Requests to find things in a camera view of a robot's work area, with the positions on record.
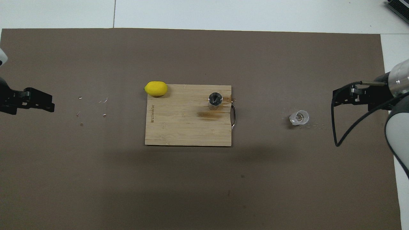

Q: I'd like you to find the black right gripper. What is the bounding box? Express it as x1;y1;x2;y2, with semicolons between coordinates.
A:
332;83;394;111

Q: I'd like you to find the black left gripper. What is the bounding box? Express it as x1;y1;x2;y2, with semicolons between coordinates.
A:
0;78;55;115

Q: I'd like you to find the small clear glass cup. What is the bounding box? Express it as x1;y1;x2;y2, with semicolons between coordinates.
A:
289;110;310;126

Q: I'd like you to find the steel double jigger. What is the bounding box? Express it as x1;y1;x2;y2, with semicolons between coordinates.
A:
208;92;223;111

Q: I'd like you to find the grey ribbed device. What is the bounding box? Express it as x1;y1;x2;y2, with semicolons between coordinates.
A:
386;0;409;16

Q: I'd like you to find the yellow lemon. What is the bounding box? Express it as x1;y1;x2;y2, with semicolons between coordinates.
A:
144;81;168;97

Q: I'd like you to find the bamboo cutting board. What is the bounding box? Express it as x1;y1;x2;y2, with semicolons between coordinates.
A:
144;84;237;147

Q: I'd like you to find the brown table mat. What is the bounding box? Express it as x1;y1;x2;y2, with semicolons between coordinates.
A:
0;28;402;230

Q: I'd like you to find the black right arm gripper cable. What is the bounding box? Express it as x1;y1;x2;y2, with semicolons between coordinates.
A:
331;81;409;148

